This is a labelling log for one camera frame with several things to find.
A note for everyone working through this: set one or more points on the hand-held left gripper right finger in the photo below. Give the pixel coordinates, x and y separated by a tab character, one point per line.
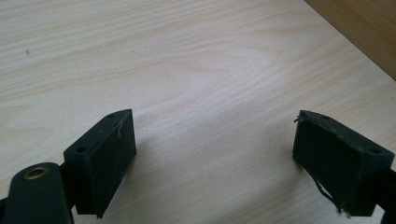
336	161

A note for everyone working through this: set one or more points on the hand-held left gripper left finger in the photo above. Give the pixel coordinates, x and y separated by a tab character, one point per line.
99	161

